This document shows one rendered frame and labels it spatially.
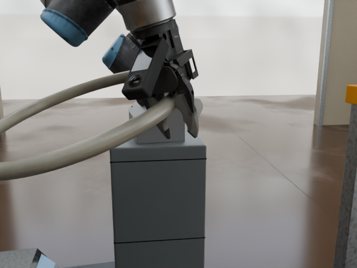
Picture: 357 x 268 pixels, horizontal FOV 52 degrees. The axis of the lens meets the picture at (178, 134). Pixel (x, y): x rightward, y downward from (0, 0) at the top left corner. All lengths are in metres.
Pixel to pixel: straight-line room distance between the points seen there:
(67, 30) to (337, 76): 5.77
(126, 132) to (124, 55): 0.99
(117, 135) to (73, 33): 0.24
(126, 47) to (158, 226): 0.77
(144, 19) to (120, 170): 1.00
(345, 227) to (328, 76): 4.47
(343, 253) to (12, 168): 1.67
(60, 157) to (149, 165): 0.96
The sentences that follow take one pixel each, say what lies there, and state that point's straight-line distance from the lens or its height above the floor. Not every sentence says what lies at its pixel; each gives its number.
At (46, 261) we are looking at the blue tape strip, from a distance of 0.91.
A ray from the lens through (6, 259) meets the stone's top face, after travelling 0.90.
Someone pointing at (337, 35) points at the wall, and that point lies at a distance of 6.26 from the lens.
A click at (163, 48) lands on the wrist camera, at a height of 1.25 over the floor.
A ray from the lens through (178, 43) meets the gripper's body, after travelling 0.69.
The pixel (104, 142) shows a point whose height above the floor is 1.11.
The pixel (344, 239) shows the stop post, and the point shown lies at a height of 0.35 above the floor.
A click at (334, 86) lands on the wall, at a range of 6.31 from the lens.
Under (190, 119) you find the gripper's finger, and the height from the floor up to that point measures 1.12.
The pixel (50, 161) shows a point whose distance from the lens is 0.60.
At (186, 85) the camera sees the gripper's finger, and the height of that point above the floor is 1.19.
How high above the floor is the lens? 1.25
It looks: 14 degrees down
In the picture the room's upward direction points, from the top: straight up
